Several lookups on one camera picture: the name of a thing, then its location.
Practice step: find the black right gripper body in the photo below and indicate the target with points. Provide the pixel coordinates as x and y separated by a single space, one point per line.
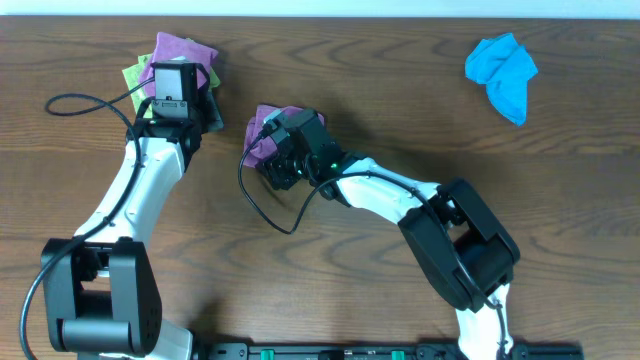
285 170

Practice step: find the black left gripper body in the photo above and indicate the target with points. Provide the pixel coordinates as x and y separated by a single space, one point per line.
206 80

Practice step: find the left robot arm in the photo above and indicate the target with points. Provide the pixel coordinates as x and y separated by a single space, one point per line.
101 296

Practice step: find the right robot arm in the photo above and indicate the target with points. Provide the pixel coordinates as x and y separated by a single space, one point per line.
461 247

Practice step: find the folded green cloth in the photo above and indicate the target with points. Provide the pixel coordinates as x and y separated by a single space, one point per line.
131 73

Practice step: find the folded purple cloth on stack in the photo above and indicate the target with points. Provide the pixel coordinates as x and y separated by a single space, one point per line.
169 47

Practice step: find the crumpled blue cloth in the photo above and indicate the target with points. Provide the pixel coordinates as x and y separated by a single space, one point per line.
504 67

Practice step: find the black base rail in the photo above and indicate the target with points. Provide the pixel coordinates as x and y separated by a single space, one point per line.
422 351

